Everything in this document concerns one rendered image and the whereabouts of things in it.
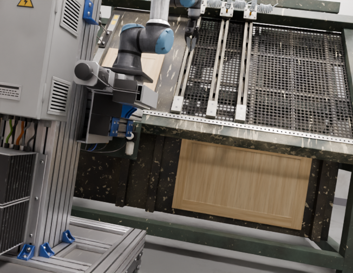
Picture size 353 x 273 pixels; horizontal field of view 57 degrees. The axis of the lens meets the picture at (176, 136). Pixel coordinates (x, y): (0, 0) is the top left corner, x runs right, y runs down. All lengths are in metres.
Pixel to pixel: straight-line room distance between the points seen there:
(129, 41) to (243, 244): 1.39
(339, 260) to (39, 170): 1.80
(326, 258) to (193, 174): 0.98
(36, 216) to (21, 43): 0.64
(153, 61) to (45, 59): 1.46
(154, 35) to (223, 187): 1.21
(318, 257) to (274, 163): 0.63
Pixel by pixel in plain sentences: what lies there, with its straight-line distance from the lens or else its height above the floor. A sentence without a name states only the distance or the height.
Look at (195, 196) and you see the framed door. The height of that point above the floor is 0.35.
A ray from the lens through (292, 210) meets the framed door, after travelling 2.41.
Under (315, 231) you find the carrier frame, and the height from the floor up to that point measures 0.27.
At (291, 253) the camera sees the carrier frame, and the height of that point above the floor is 0.15.
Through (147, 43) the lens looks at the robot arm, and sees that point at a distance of 1.57.
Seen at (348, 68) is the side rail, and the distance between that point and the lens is 2.73.
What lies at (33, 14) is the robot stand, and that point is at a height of 1.09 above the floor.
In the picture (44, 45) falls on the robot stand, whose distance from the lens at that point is 1.15.
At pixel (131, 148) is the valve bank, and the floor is 0.64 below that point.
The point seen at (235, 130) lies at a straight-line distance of 2.07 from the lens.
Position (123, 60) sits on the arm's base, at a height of 1.08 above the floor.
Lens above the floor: 0.79
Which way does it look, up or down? 1 degrees down
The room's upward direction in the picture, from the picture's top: 9 degrees clockwise
